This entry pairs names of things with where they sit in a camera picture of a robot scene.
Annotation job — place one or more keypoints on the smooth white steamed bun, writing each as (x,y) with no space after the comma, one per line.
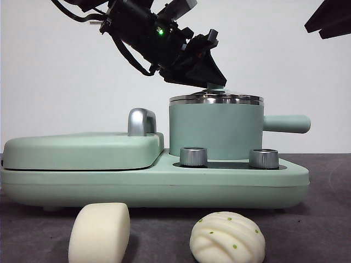
(98,235)

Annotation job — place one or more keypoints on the glass pot lid green knob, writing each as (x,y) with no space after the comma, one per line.
(219,98)

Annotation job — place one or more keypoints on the pleated white bun green dots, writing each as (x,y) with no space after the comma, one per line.
(227,241)

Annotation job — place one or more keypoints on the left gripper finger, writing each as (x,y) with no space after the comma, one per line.
(189,78)
(209,71)

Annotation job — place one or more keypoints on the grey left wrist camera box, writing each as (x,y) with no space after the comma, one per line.
(181,6)

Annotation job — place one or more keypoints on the white wall socket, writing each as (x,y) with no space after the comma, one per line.
(94,13)

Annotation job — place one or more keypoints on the green breakfast maker base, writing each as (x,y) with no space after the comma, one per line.
(164,189)

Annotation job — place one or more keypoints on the green griddle cover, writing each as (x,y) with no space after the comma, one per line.
(82,153)

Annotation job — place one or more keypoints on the silver control knob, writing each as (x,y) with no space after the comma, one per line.
(263,159)
(193,157)

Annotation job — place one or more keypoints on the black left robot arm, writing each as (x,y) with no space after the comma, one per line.
(137,30)

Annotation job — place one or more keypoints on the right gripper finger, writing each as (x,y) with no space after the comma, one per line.
(337,28)
(329,13)

